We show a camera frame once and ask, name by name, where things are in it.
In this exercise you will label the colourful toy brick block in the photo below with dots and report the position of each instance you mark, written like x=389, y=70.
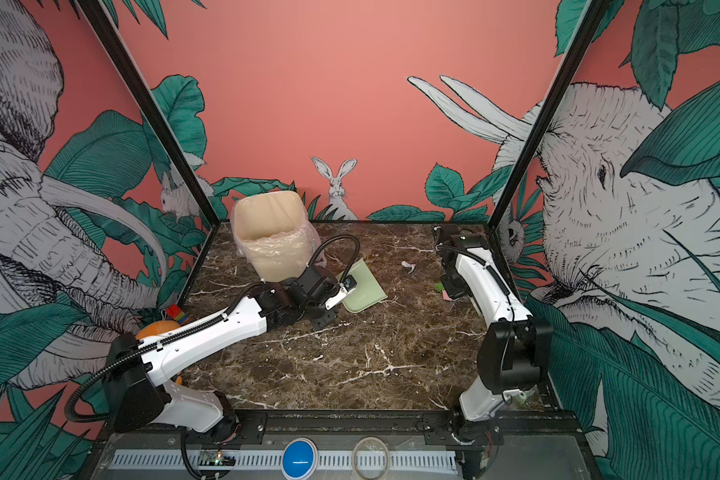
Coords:
x=176, y=314

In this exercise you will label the white paper scrap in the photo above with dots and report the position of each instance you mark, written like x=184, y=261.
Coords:
x=409, y=266

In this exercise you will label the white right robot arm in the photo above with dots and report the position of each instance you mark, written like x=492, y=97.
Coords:
x=514, y=353

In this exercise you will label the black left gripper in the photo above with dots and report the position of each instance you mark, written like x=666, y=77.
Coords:
x=327, y=321

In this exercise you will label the cream trash bin with bag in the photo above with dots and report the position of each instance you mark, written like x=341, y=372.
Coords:
x=273, y=232

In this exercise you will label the orange duck toy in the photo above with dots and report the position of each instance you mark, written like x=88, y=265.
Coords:
x=157, y=328

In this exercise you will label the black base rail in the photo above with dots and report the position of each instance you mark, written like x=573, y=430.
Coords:
x=436, y=427

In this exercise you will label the black left frame post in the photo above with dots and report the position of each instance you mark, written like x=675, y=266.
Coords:
x=99, y=19

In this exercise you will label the black right frame post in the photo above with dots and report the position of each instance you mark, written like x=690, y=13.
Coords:
x=586, y=28

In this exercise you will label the black frame post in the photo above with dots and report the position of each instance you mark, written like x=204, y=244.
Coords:
x=99, y=19
x=586, y=28

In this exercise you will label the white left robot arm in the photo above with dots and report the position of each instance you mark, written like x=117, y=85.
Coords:
x=137, y=386

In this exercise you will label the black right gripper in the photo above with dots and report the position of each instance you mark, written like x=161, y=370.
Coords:
x=451, y=291

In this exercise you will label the pale green dustpan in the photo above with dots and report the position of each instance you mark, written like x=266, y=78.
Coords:
x=364, y=290

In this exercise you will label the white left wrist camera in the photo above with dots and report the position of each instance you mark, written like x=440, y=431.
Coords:
x=346, y=287

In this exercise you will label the small circuit board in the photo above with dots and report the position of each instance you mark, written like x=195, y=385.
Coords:
x=216, y=458

